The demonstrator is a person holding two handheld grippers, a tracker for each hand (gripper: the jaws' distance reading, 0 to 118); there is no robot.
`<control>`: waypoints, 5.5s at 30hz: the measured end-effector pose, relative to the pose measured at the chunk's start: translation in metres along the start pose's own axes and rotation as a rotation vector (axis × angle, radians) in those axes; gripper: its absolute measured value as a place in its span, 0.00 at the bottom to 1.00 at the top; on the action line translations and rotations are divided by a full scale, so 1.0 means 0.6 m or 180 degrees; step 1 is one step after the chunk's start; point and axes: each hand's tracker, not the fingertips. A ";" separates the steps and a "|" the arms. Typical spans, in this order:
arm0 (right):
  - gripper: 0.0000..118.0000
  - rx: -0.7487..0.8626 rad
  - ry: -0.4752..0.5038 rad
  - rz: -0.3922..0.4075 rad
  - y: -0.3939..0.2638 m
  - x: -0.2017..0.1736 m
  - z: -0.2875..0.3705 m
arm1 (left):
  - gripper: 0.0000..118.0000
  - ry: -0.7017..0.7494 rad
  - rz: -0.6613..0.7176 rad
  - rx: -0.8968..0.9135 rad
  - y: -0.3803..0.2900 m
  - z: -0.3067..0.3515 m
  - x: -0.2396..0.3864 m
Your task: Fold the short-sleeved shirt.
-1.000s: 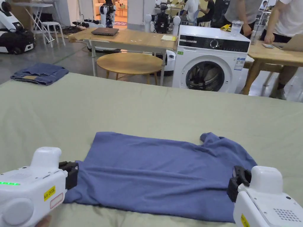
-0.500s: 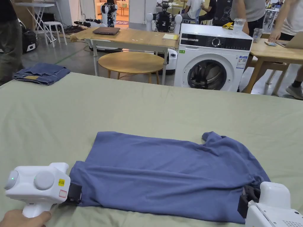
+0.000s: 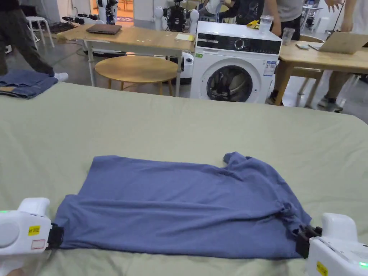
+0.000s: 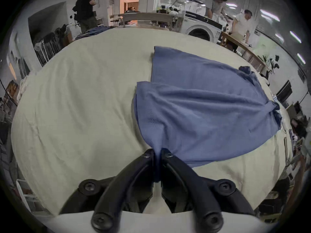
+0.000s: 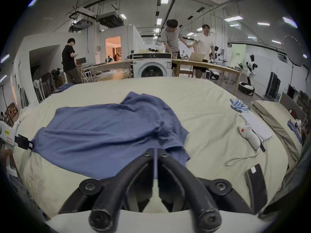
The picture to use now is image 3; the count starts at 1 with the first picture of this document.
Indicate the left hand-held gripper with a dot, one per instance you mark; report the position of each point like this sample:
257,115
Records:
17,230

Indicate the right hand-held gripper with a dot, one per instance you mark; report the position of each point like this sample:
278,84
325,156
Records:
336,253

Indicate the blue shirt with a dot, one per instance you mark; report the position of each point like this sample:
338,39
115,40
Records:
178,207

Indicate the person's left hand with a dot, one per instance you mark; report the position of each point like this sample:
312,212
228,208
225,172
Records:
20,272

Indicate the folded blue jeans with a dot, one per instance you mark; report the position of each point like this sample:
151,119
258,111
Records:
26,83

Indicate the bed with pale green sheet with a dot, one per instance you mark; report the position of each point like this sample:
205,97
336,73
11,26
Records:
172,126

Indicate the white washing machine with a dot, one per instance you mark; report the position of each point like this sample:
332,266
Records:
230,69

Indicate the white and black humanoid robot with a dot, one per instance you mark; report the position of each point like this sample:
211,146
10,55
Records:
176,17
107,10

